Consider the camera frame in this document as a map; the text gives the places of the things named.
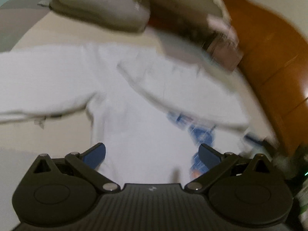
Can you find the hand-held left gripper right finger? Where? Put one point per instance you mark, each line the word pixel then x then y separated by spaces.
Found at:
pixel 208 157

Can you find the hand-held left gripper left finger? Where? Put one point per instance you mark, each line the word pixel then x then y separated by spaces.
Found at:
pixel 95 153

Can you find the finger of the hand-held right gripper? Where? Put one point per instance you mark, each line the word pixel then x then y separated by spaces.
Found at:
pixel 256 139

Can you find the white printed sweatshirt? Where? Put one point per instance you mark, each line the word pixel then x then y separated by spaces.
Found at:
pixel 132 101

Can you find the wooden headboard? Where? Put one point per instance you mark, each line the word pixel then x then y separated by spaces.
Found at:
pixel 272 53

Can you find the pink handbag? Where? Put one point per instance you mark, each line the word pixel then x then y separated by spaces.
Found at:
pixel 223 51

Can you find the orange cloth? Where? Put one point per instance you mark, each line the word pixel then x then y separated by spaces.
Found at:
pixel 163 24

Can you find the grey cushion with hole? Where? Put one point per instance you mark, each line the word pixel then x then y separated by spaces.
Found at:
pixel 101 7

